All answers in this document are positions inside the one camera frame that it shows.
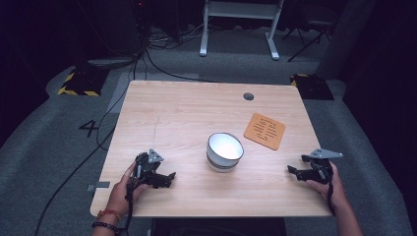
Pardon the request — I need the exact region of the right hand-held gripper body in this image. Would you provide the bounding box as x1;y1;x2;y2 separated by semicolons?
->
309;147;344;185

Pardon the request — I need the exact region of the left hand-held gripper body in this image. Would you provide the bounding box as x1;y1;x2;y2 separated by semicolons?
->
130;148;165;189

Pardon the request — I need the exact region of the white bowl with dark stripe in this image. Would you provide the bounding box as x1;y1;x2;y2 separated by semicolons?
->
206;132;245;174

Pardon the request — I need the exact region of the person's right hand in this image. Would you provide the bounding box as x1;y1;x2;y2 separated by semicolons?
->
305;161;349;211

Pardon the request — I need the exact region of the person's left hand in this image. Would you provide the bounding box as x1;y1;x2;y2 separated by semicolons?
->
104;161;149;217

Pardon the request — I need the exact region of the orange square coaster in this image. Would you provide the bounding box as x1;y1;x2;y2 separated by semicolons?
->
243;112;287;151

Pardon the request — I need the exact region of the grey floor tape piece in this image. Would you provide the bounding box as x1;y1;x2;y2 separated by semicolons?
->
86;180;111;193

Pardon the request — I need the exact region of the grey flat stand base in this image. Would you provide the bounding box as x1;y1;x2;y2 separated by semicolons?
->
86;56;141;69

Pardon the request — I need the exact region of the black tripod stand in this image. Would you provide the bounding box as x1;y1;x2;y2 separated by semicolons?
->
281;18;332;63

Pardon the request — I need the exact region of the grey curtain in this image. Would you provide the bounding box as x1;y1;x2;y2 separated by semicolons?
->
315;0;378;81

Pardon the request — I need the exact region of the black gripper wrist strap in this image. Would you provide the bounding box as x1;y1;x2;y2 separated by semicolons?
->
124;181;136;232
327;175;336;216

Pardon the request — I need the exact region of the red string bracelet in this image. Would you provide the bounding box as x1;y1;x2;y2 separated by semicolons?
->
96;208;122;221

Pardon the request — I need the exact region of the long black floor cable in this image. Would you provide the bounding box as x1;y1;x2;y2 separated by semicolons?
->
33;48;149;236

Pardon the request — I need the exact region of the black bead bracelet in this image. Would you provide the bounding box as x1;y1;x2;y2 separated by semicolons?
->
90;221;121;235

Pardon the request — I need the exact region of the black yellow striped base plate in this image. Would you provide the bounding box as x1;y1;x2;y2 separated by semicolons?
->
56;65;111;97
289;73;335;101

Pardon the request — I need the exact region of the tangle of floor cables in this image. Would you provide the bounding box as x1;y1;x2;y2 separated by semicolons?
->
147;23;206;51

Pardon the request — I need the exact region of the white metal desk frame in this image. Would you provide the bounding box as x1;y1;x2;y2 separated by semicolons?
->
199;0;286;61

